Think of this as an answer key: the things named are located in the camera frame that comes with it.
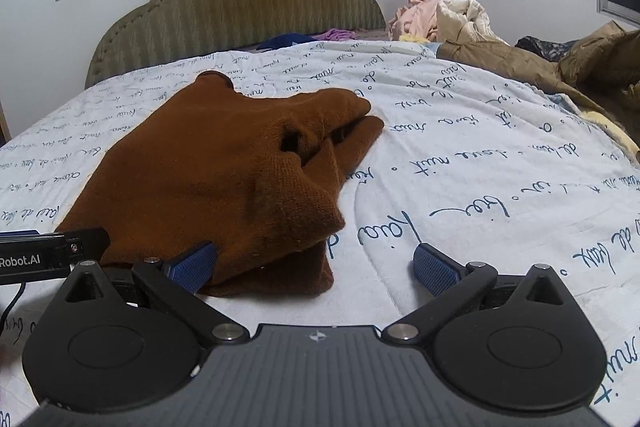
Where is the dark patterned cloth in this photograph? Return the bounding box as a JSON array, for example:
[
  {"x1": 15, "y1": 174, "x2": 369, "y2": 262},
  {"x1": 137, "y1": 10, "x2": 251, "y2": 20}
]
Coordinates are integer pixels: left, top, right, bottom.
[{"x1": 515, "y1": 35, "x2": 579, "y2": 62}]

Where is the black cable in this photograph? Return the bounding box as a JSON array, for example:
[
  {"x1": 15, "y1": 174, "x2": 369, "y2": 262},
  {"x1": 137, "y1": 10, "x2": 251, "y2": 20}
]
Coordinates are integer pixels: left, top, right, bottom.
[{"x1": 0, "y1": 282, "x2": 27, "y2": 339}]

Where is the pink cloth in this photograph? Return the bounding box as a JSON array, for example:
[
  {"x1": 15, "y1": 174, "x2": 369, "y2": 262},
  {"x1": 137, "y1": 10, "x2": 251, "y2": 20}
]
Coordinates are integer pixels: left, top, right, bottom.
[{"x1": 388, "y1": 0, "x2": 447, "y2": 42}]

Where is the olive padded headboard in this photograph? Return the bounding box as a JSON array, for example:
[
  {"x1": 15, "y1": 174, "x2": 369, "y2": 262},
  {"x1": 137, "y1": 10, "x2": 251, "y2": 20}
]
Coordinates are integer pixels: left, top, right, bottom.
[{"x1": 84, "y1": 0, "x2": 387, "y2": 90}]

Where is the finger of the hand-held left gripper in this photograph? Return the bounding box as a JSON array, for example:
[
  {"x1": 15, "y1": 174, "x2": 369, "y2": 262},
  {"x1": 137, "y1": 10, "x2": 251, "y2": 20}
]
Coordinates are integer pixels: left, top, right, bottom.
[{"x1": 65, "y1": 228, "x2": 112, "y2": 267}]

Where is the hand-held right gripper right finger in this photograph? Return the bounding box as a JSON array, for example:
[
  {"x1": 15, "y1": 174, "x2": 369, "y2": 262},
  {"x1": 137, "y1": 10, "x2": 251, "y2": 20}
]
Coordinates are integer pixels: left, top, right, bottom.
[{"x1": 382, "y1": 243, "x2": 577, "y2": 348}]

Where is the brown knit sweater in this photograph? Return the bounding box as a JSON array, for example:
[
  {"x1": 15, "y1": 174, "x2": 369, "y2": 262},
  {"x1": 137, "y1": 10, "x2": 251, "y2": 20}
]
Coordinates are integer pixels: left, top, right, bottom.
[{"x1": 54, "y1": 72, "x2": 386, "y2": 299}]

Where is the purple cloth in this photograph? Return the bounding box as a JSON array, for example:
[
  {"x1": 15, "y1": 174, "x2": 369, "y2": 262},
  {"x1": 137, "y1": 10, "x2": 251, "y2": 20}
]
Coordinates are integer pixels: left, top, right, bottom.
[{"x1": 315, "y1": 27, "x2": 359, "y2": 42}]

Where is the dark blue cloth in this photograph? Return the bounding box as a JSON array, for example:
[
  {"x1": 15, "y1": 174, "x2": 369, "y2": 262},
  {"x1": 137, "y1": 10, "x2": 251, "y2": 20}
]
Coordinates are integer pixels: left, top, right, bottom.
[{"x1": 256, "y1": 33, "x2": 314, "y2": 51}]

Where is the cream quilted jacket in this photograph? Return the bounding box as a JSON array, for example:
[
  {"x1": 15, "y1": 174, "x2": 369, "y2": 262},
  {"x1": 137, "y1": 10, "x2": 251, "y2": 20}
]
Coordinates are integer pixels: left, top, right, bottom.
[{"x1": 436, "y1": 0, "x2": 509, "y2": 46}]

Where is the bed with white printed sheet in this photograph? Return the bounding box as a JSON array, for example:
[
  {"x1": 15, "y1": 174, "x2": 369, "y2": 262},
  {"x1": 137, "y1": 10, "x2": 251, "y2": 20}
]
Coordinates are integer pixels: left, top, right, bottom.
[{"x1": 0, "y1": 38, "x2": 640, "y2": 427}]

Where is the window below poster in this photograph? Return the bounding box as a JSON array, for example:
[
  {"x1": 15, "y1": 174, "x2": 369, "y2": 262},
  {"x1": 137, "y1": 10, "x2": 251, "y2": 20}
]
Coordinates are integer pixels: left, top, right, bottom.
[{"x1": 595, "y1": 0, "x2": 640, "y2": 26}]

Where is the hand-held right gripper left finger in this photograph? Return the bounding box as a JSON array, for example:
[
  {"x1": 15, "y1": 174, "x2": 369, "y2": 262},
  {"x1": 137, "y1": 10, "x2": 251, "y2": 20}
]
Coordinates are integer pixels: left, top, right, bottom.
[{"x1": 50, "y1": 241, "x2": 251, "y2": 348}]

